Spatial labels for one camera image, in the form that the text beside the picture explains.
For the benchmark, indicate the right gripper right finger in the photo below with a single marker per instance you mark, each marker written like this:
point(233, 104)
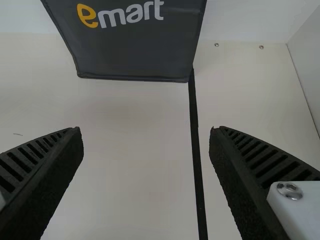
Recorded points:
point(250, 180)

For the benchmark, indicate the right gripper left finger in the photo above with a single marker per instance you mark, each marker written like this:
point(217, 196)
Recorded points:
point(42, 180)

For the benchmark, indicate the black strip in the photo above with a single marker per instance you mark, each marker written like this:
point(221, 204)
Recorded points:
point(196, 150)

